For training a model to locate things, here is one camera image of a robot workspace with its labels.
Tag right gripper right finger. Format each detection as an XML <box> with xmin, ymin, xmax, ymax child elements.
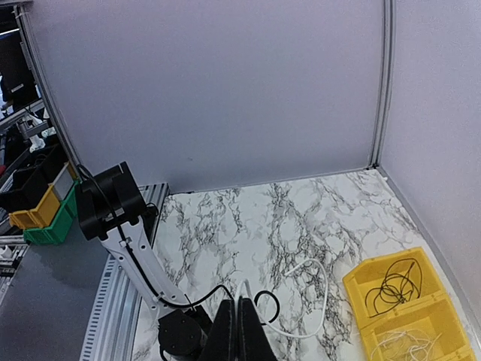
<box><xmin>238</xmin><ymin>298</ymin><xmax>277</xmax><ymax>361</ymax></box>

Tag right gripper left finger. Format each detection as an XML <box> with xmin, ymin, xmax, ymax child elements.
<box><xmin>198</xmin><ymin>299</ymin><xmax>237</xmax><ymax>361</ymax></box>

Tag black wire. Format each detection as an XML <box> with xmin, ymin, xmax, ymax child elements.
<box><xmin>365</xmin><ymin>274</ymin><xmax>410</xmax><ymax>320</ymax></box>
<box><xmin>383</xmin><ymin>257</ymin><xmax>424</xmax><ymax>302</ymax></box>

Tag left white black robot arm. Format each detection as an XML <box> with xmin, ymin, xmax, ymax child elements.
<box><xmin>75</xmin><ymin>162</ymin><xmax>207</xmax><ymax>360</ymax></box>

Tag left yellow bin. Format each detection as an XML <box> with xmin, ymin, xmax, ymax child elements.
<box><xmin>343</xmin><ymin>247</ymin><xmax>446</xmax><ymax>329</ymax></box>

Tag middle yellow bin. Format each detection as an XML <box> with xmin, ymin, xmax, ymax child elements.
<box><xmin>360</xmin><ymin>296</ymin><xmax>476</xmax><ymax>360</ymax></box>

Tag green storage bin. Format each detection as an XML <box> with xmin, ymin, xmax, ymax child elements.
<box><xmin>23</xmin><ymin>180</ymin><xmax>80</xmax><ymax>245</ymax></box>

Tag yellow background storage bin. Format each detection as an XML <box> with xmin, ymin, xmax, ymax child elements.
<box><xmin>8</xmin><ymin>162</ymin><xmax>75</xmax><ymax>230</ymax></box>

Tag black background storage bins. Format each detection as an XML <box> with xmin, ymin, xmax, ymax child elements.
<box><xmin>1</xmin><ymin>144</ymin><xmax>68</xmax><ymax>213</ymax></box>

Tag aluminium front frame rail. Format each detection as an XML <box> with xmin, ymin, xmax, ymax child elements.
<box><xmin>78</xmin><ymin>182</ymin><xmax>170</xmax><ymax>361</ymax></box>

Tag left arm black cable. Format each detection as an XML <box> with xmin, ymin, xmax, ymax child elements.
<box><xmin>76</xmin><ymin>164</ymin><xmax>281</xmax><ymax>324</ymax></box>

